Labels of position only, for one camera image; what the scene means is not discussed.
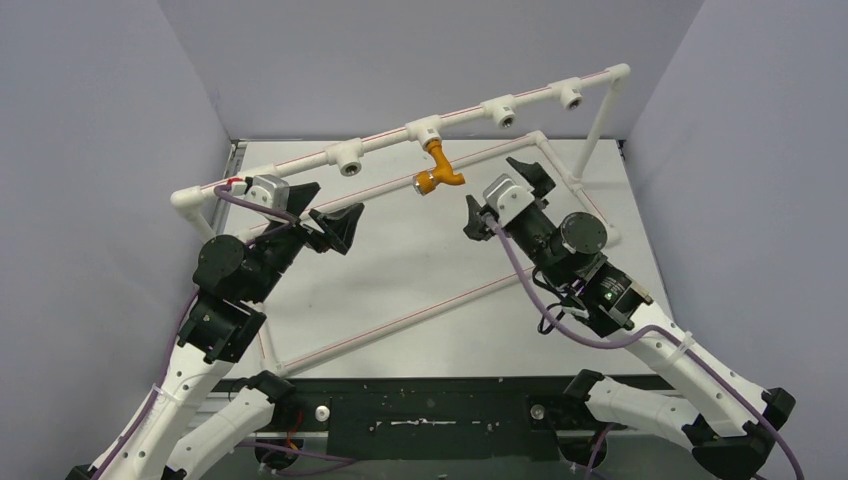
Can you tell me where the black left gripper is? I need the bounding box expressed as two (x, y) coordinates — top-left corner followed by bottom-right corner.
(246, 183), (364, 302)

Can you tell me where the white PVC pipe frame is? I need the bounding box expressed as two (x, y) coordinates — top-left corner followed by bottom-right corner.
(169, 62), (632, 378)

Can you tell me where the yellow plastic water faucet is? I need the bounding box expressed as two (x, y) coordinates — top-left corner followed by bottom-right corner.
(413, 139), (466, 196)

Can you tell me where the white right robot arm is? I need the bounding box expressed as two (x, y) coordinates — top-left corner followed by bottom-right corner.
(464, 160), (796, 479)

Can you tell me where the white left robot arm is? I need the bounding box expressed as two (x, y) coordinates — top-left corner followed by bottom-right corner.
(67, 176), (364, 479)

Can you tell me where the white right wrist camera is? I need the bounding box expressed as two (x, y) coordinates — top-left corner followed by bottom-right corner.
(483, 174), (535, 227)

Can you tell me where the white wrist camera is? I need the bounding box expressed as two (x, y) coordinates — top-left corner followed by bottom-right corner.
(483, 174), (535, 227)
(225, 174), (290, 215)

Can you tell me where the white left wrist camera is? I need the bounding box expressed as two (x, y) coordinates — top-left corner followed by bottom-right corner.
(225, 174), (290, 215)

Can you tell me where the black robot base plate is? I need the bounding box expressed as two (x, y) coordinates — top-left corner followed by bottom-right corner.
(211, 376), (657, 463)

